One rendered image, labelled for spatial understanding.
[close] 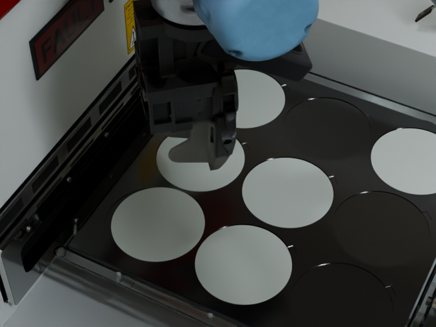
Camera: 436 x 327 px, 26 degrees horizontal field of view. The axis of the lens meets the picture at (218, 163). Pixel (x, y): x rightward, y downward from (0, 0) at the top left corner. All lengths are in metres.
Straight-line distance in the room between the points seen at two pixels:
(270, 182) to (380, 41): 0.22
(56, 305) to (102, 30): 0.30
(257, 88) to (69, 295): 0.33
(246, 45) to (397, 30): 0.52
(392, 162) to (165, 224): 0.27
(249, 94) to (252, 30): 0.51
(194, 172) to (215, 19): 0.45
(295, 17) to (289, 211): 0.42
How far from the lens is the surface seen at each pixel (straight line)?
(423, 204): 1.04
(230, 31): 0.62
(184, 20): 0.77
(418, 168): 1.08
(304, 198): 1.03
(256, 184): 1.04
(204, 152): 0.90
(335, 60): 1.17
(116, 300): 1.05
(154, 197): 1.03
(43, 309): 1.05
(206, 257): 0.98
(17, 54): 0.87
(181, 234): 0.99
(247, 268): 0.97
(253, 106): 1.12
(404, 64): 1.14
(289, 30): 0.64
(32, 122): 0.93
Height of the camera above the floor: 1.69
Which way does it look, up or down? 48 degrees down
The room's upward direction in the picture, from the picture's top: straight up
